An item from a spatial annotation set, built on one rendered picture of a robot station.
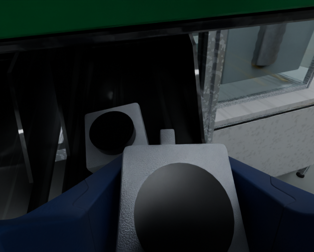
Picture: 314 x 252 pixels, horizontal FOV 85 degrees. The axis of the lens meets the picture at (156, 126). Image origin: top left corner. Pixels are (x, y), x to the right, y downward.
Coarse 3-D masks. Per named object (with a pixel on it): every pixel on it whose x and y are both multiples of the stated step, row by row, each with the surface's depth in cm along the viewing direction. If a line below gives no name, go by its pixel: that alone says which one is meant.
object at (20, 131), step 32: (0, 64) 24; (32, 64) 15; (0, 96) 21; (32, 96) 15; (0, 128) 19; (32, 128) 14; (0, 160) 17; (32, 160) 14; (0, 192) 15; (32, 192) 13
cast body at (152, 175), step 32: (128, 160) 7; (160, 160) 7; (192, 160) 7; (224, 160) 7; (128, 192) 6; (160, 192) 5; (192, 192) 5; (224, 192) 5; (128, 224) 6; (160, 224) 5; (192, 224) 5; (224, 224) 5
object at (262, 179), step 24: (240, 168) 7; (240, 192) 7; (264, 192) 5; (288, 192) 5; (264, 216) 5; (288, 216) 4; (312, 216) 4; (264, 240) 5; (288, 240) 5; (312, 240) 4
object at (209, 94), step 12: (204, 36) 17; (216, 36) 17; (204, 48) 17; (216, 48) 17; (204, 60) 18; (216, 60) 18; (204, 72) 18; (216, 72) 18; (204, 84) 19; (216, 84) 19; (204, 96) 20; (216, 96) 20; (204, 108) 21; (216, 108) 21; (204, 120) 22; (204, 132) 23
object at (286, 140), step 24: (288, 96) 98; (312, 96) 96; (216, 120) 84; (240, 120) 90; (264, 120) 94; (288, 120) 100; (312, 120) 106; (240, 144) 100; (264, 144) 106; (288, 144) 114; (312, 144) 123; (264, 168) 123; (288, 168) 133
